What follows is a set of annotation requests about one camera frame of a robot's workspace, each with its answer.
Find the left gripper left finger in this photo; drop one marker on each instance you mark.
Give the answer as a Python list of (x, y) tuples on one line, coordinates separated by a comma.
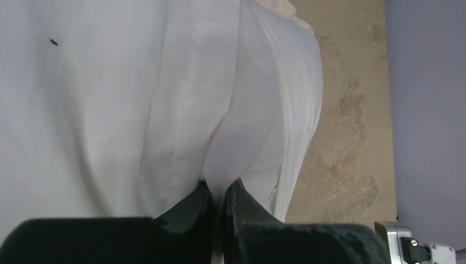
[(183, 234)]

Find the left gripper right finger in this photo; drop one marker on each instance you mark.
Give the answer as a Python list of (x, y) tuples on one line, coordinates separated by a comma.
[(253, 235)]

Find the white pillow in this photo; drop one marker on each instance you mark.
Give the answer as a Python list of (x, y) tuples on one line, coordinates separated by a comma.
[(274, 112)]

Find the grey cream ruffled pillowcase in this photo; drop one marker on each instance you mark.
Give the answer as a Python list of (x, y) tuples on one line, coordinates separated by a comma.
[(108, 107)]

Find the aluminium frame rail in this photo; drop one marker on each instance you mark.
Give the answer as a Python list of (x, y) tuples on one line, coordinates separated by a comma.
[(402, 248)]

